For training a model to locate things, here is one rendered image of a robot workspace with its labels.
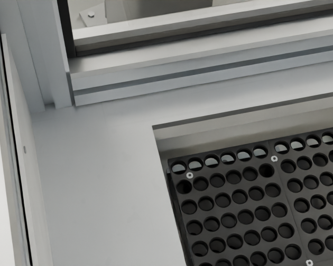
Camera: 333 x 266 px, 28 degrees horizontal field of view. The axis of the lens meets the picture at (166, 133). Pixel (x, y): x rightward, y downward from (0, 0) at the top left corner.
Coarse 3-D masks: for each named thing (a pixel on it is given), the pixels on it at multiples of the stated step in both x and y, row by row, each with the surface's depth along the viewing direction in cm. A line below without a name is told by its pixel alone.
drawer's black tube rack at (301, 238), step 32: (288, 160) 56; (320, 160) 59; (192, 192) 54; (224, 192) 54; (256, 192) 58; (288, 192) 54; (320, 192) 55; (192, 224) 56; (224, 224) 56; (256, 224) 53; (288, 224) 53; (320, 224) 56; (192, 256) 52; (224, 256) 52; (256, 256) 55; (288, 256) 55; (320, 256) 52
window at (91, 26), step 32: (96, 0) 45; (128, 0) 45; (160, 0) 46; (192, 0) 47; (224, 0) 48; (256, 0) 49; (288, 0) 50; (320, 0) 50; (96, 32) 48; (128, 32) 49; (160, 32) 49
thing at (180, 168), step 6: (258, 150) 62; (276, 150) 62; (228, 156) 62; (240, 156) 62; (246, 156) 62; (198, 162) 61; (210, 162) 61; (216, 162) 61; (168, 168) 61; (174, 168) 61; (180, 168) 61
